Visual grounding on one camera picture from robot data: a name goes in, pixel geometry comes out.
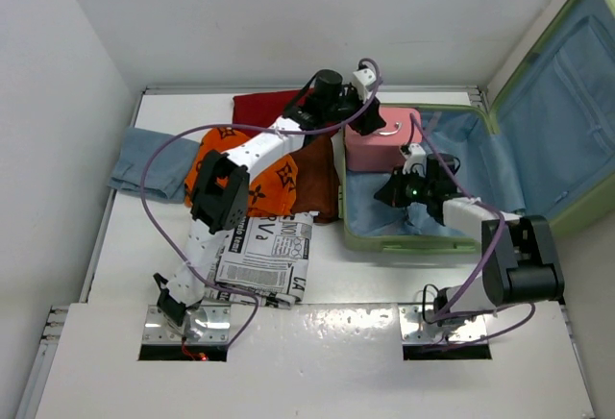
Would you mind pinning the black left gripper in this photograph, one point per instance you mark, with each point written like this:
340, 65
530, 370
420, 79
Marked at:
367, 120

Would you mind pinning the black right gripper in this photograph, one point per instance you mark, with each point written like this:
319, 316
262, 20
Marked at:
391, 192

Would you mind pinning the pink cosmetic case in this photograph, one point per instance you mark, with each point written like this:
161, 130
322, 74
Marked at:
380, 151

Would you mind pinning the orange patterned cloth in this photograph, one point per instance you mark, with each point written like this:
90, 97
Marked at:
273, 192

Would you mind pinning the newspaper print cloth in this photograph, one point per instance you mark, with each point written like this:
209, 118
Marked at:
268, 256

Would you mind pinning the green hard-shell suitcase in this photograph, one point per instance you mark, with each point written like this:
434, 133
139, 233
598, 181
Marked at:
545, 145

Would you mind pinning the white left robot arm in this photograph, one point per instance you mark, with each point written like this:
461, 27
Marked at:
220, 194

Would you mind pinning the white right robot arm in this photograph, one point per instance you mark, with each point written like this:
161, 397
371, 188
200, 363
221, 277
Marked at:
518, 262

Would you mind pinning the brown towel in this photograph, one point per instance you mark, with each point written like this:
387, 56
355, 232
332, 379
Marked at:
317, 182

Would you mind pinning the dark red cloth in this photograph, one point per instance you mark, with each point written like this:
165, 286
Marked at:
261, 109

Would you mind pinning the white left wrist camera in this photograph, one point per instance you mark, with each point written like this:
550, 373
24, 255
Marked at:
364, 80

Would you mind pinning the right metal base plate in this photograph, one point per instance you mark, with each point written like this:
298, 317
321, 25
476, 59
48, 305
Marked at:
415, 331

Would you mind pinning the metal base plate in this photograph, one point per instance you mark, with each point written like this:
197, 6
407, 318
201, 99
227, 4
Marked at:
415, 331
205, 325

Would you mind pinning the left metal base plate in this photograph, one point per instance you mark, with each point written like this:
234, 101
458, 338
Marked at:
205, 325

